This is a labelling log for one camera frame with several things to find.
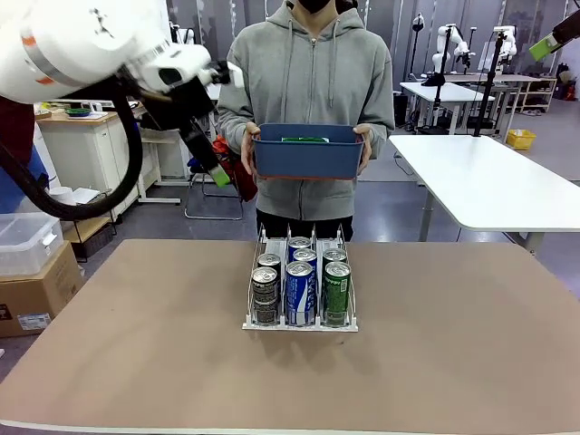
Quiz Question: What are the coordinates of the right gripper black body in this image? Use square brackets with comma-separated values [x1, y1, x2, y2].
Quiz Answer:
[551, 11, 580, 45]

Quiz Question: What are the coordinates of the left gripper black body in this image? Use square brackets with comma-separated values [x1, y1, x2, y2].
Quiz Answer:
[149, 77, 214, 132]

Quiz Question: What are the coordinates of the blue plastic bin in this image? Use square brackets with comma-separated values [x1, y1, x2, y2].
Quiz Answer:
[252, 123, 366, 181]

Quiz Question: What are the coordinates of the person's left forearm grey sleeve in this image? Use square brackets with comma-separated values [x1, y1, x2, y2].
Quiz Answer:
[362, 112, 395, 160]

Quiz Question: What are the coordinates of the person's right hand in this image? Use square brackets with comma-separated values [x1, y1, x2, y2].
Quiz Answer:
[240, 121, 263, 177]

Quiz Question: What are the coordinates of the person's left hand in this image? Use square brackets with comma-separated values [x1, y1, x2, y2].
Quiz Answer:
[353, 125, 373, 177]

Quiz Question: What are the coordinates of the black office chair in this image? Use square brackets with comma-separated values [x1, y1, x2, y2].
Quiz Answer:
[184, 135, 248, 222]

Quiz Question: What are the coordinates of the wooden shelf desk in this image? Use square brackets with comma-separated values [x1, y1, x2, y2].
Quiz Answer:
[446, 72, 558, 114]

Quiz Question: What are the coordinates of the small white side table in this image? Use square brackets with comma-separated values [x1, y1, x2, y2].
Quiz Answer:
[135, 133, 191, 208]

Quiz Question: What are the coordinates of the red jacket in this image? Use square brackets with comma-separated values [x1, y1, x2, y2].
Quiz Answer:
[212, 135, 258, 203]

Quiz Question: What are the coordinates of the yellow basket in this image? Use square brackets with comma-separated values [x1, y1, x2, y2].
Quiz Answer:
[506, 129, 537, 150]

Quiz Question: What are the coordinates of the white background table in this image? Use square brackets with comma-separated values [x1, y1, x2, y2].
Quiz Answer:
[399, 80, 498, 135]

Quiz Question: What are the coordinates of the white cabinet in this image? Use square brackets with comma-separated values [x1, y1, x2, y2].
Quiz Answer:
[34, 108, 146, 224]

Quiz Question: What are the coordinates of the thin black stand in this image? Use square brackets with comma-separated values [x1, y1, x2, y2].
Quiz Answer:
[432, 24, 454, 123]

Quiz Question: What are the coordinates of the white paper stack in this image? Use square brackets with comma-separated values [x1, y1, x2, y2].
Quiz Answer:
[72, 188, 102, 205]

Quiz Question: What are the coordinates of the black coffee can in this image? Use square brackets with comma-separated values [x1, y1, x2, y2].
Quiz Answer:
[256, 253, 282, 278]
[251, 266, 279, 326]

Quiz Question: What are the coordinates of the black lamp stand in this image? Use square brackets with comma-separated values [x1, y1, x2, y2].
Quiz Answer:
[409, 12, 426, 82]

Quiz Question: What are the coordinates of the person in grey hoodie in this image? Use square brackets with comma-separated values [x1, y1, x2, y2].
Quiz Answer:
[217, 0, 395, 241]

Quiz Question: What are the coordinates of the large white table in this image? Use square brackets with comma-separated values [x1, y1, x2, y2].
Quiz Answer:
[388, 134, 580, 255]

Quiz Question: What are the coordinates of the person in red jacket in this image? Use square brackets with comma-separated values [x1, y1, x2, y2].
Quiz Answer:
[0, 97, 50, 214]

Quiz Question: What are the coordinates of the clear plastic storage bin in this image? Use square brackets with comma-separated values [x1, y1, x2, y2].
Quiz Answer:
[0, 211, 64, 277]

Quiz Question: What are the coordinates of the large cardboard box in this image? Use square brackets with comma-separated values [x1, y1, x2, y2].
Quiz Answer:
[0, 239, 86, 339]

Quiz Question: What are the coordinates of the black camera stand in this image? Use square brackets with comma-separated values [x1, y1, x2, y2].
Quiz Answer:
[473, 26, 508, 138]

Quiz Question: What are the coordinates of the white wire can dispenser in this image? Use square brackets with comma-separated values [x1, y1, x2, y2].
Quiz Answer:
[241, 221, 359, 334]

